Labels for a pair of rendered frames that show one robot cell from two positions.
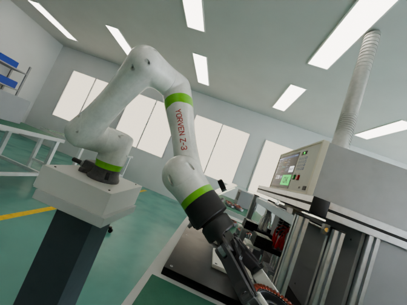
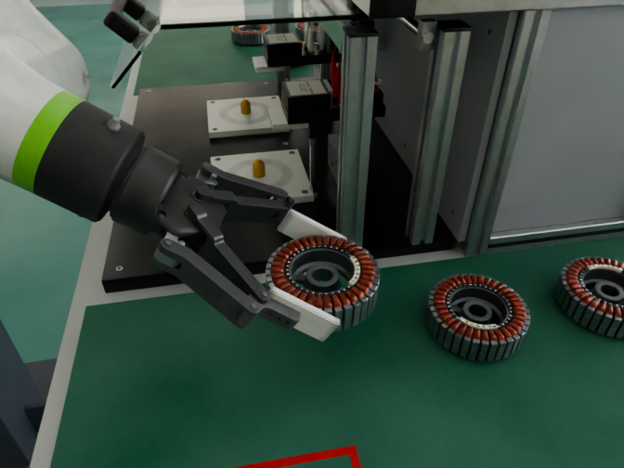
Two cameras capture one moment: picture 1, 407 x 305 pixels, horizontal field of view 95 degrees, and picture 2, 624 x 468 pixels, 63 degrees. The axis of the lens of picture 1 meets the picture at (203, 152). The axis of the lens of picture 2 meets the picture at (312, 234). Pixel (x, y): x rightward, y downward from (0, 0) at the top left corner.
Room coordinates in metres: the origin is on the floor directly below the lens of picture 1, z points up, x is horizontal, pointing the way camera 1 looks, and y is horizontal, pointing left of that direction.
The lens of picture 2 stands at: (0.04, -0.13, 1.20)
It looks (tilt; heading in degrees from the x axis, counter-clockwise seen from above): 37 degrees down; 343
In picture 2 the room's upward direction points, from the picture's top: straight up
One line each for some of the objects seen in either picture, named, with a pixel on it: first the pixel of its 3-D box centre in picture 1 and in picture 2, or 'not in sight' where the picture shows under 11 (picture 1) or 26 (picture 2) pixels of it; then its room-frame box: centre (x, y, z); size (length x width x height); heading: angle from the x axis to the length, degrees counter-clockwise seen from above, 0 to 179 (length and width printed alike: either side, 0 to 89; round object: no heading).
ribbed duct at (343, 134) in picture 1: (352, 94); not in sight; (1.88, -1.26, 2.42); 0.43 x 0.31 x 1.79; 174
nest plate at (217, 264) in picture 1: (231, 264); (259, 177); (0.74, -0.25, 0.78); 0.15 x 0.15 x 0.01; 84
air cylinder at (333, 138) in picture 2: (269, 275); (347, 157); (0.73, -0.40, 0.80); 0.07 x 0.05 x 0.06; 174
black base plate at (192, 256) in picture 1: (230, 256); (261, 150); (0.86, -0.28, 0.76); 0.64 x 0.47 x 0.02; 174
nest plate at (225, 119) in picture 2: not in sight; (246, 115); (0.98, -0.28, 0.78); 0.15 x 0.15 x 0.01; 84
